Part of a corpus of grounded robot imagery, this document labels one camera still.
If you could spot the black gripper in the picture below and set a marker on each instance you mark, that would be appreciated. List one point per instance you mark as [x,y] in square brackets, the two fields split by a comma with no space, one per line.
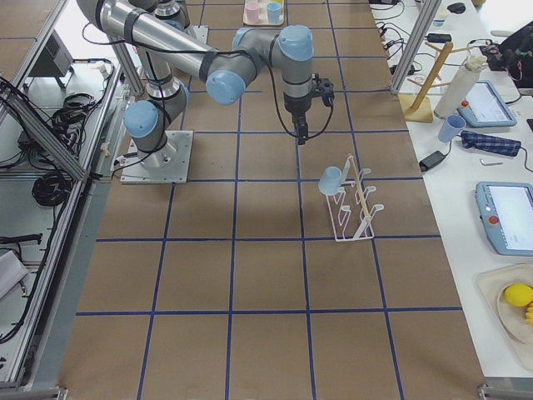
[296,106]

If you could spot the light blue cup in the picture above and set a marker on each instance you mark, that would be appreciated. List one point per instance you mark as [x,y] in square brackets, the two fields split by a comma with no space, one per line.
[330,181]

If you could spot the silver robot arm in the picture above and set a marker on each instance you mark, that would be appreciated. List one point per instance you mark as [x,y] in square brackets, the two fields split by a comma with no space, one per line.
[173,11]
[162,46]

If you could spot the blue cup on tray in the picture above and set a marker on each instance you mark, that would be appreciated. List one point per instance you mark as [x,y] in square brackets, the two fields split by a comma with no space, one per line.
[273,12]

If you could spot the pink plastic cup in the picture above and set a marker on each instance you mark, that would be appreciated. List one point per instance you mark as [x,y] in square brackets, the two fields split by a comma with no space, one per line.
[251,14]

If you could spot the blue cup on desk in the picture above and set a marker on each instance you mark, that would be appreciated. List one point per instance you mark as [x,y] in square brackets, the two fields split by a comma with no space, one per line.
[451,127]

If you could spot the cream plastic tray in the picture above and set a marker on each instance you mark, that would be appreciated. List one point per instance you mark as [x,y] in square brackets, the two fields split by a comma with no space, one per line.
[263,14]

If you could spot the wooden mug tree stand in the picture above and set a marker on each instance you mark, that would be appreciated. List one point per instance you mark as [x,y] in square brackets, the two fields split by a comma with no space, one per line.
[418,108]

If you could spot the black power adapter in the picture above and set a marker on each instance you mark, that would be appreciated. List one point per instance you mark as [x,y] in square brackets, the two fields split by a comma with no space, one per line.
[431,161]

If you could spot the blue teach pendant far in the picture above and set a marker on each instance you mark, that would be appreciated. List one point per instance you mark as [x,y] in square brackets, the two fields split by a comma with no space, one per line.
[484,107]

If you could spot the blue teach pendant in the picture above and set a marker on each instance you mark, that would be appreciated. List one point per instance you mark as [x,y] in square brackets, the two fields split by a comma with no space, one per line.
[506,215]
[484,107]

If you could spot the folded blue plaid umbrella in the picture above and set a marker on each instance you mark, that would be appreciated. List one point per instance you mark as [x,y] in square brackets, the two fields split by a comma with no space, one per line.
[490,144]

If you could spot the blue teach pendant near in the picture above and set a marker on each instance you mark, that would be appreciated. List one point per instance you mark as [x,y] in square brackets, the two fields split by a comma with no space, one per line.
[506,215]

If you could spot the yellow lemon toy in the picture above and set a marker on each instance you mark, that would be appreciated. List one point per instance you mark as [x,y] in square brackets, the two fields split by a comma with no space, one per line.
[518,294]

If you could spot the cream tray on desk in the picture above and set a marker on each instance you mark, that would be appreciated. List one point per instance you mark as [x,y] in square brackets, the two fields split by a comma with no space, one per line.
[512,319]

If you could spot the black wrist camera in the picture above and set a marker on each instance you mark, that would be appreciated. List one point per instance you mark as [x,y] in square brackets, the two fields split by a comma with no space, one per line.
[322,88]

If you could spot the white wire cup rack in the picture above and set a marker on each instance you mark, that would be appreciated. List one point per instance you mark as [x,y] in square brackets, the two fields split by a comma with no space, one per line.
[350,213]

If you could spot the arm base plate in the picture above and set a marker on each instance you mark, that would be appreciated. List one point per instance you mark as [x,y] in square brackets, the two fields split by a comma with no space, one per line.
[200,33]
[168,165]

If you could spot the aluminium frame post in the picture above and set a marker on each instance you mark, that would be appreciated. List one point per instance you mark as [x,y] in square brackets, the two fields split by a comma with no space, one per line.
[420,27]

